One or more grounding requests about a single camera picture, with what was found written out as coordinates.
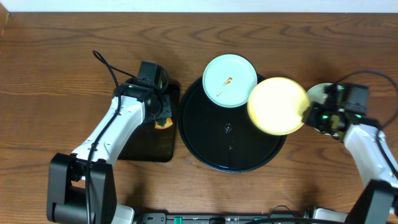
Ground light blue plate back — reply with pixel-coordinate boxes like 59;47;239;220
202;54;257;108

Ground yellow plate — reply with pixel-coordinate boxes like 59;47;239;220
247;77;310;136

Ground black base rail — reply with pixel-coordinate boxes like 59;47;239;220
133;212;299;224

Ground black round tray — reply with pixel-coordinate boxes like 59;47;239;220
178;78;287;173

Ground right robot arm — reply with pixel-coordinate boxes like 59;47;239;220
303;83;397;223

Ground black rectangular tray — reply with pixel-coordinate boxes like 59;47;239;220
118;80;180;162

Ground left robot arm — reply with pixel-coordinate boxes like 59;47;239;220
47;80;180;223

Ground light blue plate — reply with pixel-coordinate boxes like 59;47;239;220
307;83;331;136
202;54;257;108

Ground orange green sponge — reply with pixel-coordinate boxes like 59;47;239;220
155;117;173;129

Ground light blue plate front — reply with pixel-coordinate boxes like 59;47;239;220
307;83;331;136

